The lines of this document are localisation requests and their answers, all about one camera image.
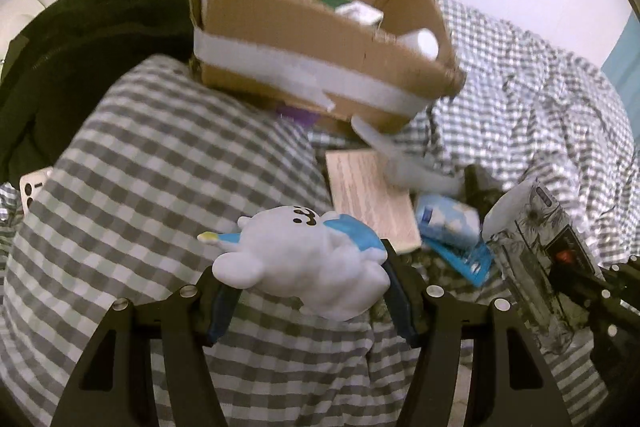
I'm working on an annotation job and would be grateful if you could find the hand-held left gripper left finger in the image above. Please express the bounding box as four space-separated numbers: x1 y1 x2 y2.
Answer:
50 264 246 427

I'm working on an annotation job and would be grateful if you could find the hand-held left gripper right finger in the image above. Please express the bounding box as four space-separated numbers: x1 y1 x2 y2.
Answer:
379 238 573 427

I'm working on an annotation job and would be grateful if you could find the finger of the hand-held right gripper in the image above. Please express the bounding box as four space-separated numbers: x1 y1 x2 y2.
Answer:
549 257 640 388

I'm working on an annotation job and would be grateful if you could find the blue packet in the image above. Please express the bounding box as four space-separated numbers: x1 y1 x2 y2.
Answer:
431 239 493 287

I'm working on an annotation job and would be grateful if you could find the blue and white tissue pack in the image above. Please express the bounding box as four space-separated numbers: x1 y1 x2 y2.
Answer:
414 193 482 249

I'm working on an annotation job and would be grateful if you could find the white plush toy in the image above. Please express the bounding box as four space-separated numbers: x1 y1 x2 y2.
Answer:
197 205 391 322

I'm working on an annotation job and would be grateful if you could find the brown cardboard box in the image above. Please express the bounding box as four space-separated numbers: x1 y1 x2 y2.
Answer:
188 0 467 134

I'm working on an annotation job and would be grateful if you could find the grey checkered blanket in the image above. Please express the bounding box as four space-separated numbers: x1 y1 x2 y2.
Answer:
0 54 501 427

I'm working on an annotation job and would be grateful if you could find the purple item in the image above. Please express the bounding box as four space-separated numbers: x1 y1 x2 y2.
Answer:
274 104 321 128

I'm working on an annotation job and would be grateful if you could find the teal curtain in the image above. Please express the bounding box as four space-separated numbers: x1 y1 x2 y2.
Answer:
601 14 640 108

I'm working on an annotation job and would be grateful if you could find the white power strip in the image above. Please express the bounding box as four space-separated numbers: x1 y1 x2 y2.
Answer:
19 167 55 212

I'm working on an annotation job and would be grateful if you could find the white plastic cup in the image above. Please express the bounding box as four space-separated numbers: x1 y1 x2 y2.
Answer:
400 28 440 60

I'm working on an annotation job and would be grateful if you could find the black cloth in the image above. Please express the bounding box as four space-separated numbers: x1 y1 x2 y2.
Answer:
0 0 198 188

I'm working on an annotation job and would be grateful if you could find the green and white small box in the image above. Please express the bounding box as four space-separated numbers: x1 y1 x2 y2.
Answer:
318 0 385 28

